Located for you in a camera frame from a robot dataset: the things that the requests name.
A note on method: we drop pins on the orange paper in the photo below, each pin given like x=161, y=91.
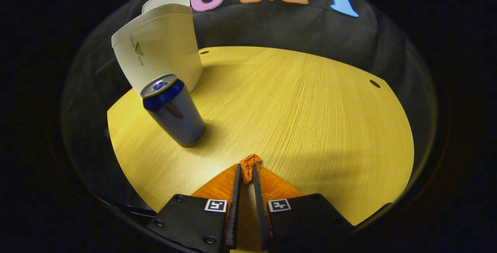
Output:
x=248, y=167

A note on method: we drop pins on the white desktop garbage bin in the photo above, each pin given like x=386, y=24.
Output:
x=163, y=51

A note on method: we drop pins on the blue pop can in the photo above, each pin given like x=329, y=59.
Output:
x=174, y=113

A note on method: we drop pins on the wooden desktop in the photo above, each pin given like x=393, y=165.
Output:
x=291, y=109

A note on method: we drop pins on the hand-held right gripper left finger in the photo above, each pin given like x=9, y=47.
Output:
x=233, y=206

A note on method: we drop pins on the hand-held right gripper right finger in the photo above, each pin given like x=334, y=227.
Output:
x=261, y=210

